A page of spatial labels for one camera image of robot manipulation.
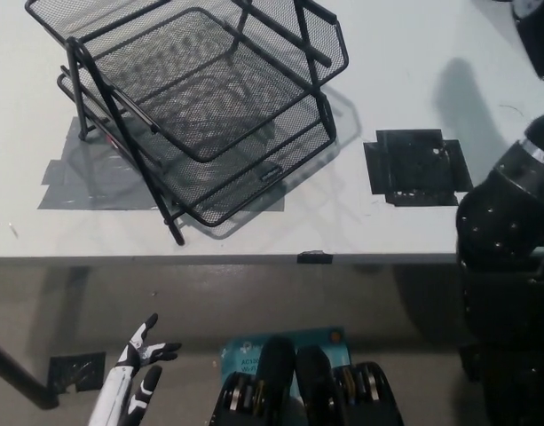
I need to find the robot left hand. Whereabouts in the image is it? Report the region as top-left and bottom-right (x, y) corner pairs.
(88, 312), (183, 426)

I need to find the black mesh file tray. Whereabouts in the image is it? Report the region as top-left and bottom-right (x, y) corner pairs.
(24, 0), (348, 247)

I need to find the black floor tape patch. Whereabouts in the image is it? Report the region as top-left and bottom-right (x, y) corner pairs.
(47, 351), (107, 394)

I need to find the black table leg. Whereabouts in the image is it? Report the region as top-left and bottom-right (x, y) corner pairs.
(0, 335), (60, 408)

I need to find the grey tape patch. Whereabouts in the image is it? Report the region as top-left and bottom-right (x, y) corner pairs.
(36, 115), (286, 212)

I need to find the small black tape strip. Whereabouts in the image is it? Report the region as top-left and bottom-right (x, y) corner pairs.
(296, 249), (334, 266)

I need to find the large black tape patch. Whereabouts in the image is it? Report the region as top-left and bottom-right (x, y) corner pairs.
(363, 128), (474, 208)

